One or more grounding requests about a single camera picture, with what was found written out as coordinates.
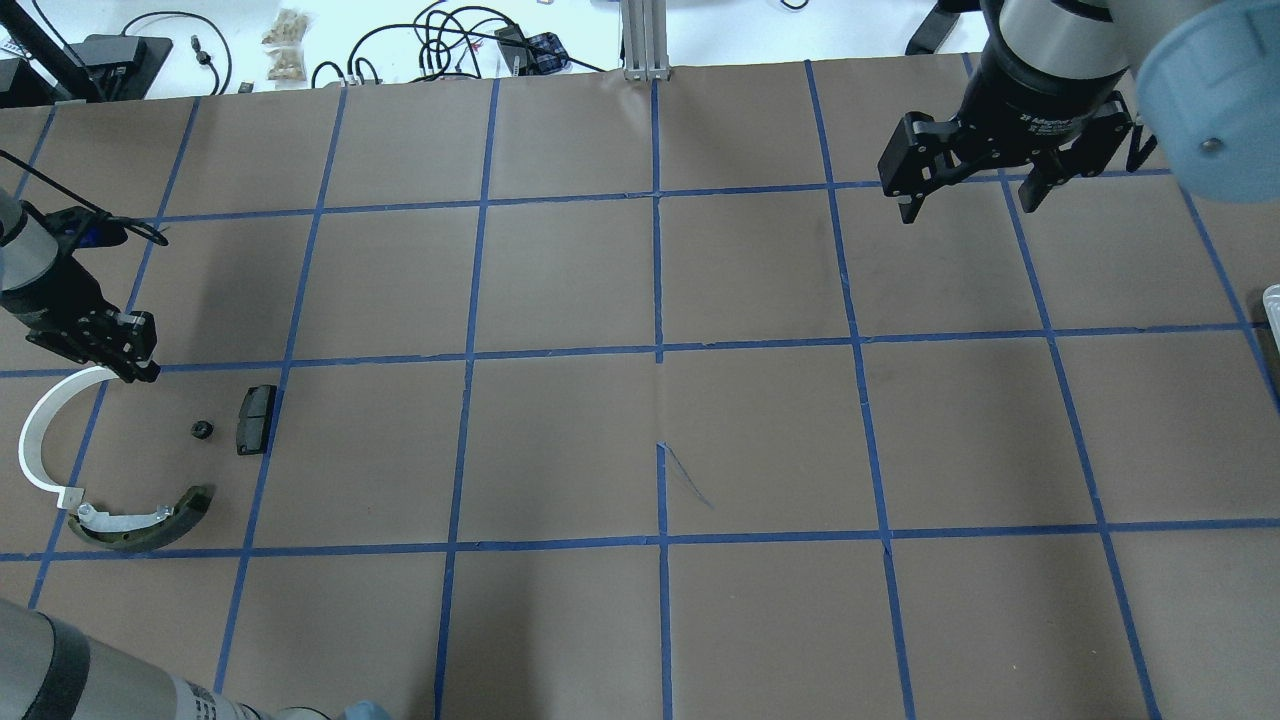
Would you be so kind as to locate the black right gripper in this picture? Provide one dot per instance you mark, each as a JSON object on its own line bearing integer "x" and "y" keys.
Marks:
{"x": 1040, "y": 103}

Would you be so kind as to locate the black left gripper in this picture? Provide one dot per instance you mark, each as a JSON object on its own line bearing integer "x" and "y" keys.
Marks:
{"x": 52, "y": 296}

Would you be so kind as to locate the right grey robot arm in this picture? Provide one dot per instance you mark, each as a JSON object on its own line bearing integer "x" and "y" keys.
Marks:
{"x": 1199, "y": 78}

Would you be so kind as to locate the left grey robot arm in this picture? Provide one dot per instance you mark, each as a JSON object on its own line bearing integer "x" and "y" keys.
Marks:
{"x": 59, "y": 302}

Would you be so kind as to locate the silver ribbed metal tray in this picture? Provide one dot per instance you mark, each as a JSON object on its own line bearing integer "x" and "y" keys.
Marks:
{"x": 1270, "y": 302}

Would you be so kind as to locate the white curved plastic strip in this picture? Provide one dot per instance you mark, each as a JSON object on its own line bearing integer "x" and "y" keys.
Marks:
{"x": 32, "y": 437}

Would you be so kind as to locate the dark grey brake pad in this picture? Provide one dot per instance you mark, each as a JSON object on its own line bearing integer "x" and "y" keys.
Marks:
{"x": 255, "y": 420}

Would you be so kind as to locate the green curved brake shoe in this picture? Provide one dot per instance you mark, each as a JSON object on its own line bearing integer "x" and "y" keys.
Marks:
{"x": 141, "y": 533}

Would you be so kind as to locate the black power adapter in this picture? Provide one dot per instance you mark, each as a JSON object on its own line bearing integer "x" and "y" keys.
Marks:
{"x": 123, "y": 67}

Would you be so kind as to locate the bag of small parts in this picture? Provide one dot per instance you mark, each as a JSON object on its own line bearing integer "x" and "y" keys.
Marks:
{"x": 282, "y": 43}

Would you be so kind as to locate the aluminium frame post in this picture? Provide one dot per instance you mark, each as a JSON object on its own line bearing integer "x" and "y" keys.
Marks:
{"x": 644, "y": 40}

